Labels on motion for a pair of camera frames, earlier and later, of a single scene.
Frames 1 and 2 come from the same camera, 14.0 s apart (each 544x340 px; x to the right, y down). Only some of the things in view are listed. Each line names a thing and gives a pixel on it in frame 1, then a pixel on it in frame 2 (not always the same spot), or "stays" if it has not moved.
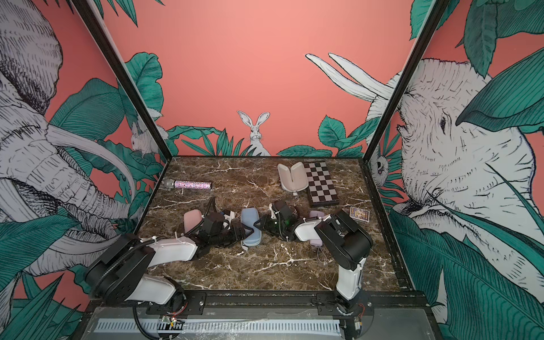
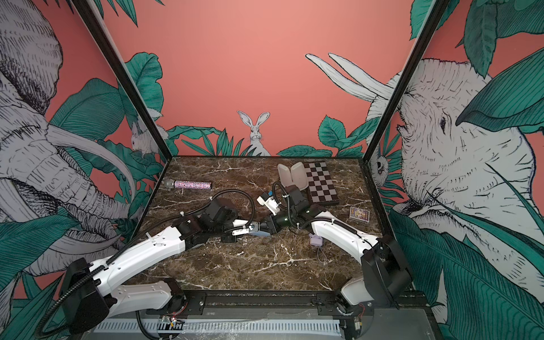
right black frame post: [432, 19] stays
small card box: [359, 214] stays
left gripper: [241, 235] → [230, 239]
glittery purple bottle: [169, 184] stays
